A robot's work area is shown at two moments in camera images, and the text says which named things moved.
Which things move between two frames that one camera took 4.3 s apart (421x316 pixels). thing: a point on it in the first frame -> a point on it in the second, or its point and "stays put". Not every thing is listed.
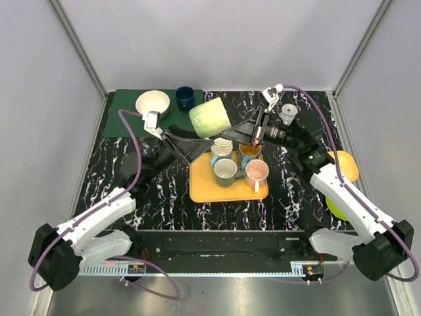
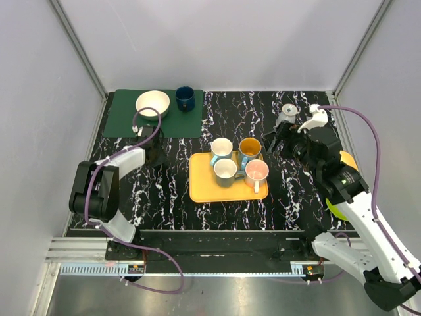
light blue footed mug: (289, 111) stays put
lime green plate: (335, 209) stays put
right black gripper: (251, 131) -> (288, 133)
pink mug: (256, 173) stays put
